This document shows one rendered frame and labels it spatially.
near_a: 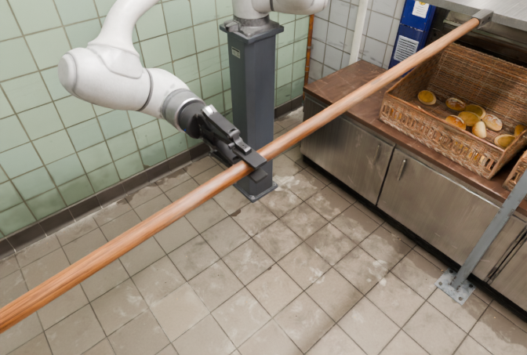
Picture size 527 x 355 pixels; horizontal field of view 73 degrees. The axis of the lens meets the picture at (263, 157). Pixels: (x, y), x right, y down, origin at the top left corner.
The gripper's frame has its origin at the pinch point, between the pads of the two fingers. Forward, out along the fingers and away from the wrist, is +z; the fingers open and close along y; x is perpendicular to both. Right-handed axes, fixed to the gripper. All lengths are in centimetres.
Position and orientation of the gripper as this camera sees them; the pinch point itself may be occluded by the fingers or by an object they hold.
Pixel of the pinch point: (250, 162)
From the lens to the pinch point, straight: 70.1
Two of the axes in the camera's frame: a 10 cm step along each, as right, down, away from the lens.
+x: -7.5, 4.8, -4.6
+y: 0.3, 7.2, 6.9
